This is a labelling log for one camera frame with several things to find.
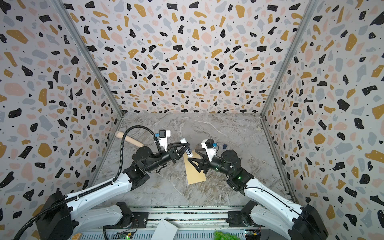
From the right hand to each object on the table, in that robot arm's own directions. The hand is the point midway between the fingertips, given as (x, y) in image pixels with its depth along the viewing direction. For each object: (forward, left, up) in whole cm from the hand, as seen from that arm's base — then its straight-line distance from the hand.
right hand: (190, 154), depth 68 cm
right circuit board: (-28, -29, -28) cm, 49 cm away
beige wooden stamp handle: (+27, +53, -23) cm, 64 cm away
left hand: (+2, +1, +5) cm, 6 cm away
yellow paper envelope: (+1, 0, -28) cm, 28 cm away
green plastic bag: (-29, -14, -22) cm, 39 cm away
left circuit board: (-29, +30, -26) cm, 49 cm away
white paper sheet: (-27, +11, -22) cm, 37 cm away
